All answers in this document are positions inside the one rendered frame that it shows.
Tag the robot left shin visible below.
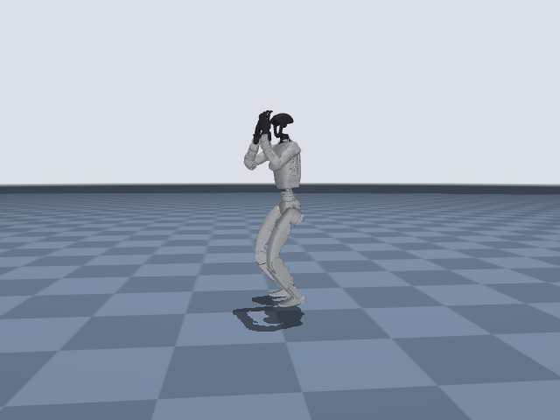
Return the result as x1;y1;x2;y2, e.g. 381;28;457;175
266;257;301;299

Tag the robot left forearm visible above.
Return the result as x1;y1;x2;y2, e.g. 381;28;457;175
261;134;281;165

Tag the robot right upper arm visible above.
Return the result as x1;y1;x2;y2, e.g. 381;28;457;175
244;144;274;170

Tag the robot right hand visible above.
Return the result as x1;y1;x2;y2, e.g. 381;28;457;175
253;115;268;144

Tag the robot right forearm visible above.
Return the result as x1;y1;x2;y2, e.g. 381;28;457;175
244;138;262;161

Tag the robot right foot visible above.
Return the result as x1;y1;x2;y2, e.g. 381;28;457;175
268;289;295;297

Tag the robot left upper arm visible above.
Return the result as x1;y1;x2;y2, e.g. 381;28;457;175
269;142;301;172

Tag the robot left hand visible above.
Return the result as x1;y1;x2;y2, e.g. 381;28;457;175
259;110;276;141

